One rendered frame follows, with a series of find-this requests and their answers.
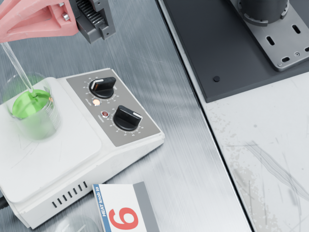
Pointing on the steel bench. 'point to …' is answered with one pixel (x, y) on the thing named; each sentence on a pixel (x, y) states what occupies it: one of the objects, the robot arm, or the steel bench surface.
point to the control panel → (76, 84)
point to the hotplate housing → (82, 169)
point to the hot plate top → (44, 151)
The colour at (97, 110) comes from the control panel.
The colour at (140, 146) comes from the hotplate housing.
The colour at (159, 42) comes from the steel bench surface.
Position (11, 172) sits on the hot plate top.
